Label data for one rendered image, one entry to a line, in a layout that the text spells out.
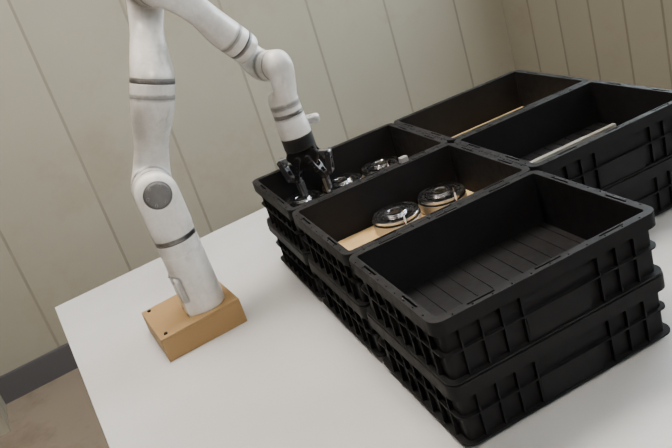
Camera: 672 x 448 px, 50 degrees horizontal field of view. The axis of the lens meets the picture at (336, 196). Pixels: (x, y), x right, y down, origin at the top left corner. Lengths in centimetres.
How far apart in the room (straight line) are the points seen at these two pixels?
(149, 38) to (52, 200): 176
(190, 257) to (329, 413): 49
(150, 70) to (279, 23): 194
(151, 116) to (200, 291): 39
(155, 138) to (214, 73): 176
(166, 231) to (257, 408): 43
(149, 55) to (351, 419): 81
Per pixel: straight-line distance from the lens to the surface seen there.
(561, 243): 133
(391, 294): 109
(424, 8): 380
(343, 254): 125
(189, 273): 159
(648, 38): 350
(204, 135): 331
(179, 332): 161
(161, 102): 152
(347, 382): 134
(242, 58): 160
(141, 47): 154
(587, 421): 116
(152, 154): 159
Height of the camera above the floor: 146
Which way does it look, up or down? 21 degrees down
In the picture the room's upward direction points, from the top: 18 degrees counter-clockwise
